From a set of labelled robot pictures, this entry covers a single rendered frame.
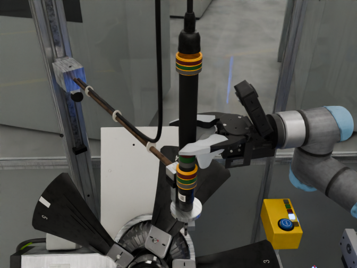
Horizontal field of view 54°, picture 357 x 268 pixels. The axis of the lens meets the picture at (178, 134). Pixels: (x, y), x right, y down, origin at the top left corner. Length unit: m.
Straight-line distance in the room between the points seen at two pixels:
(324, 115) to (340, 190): 0.15
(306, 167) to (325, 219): 1.31
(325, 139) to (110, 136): 0.70
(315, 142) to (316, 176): 0.08
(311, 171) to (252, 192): 1.04
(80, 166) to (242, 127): 0.94
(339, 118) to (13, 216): 1.67
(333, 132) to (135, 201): 0.68
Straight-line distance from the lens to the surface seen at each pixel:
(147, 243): 0.99
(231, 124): 0.67
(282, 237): 1.28
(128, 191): 1.17
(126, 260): 0.98
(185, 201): 0.75
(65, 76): 1.14
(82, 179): 1.53
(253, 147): 0.71
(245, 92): 0.62
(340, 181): 0.76
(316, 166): 0.78
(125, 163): 1.17
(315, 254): 2.32
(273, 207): 1.33
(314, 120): 0.73
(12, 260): 1.18
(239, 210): 1.88
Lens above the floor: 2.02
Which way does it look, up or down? 35 degrees down
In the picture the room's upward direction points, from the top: straight up
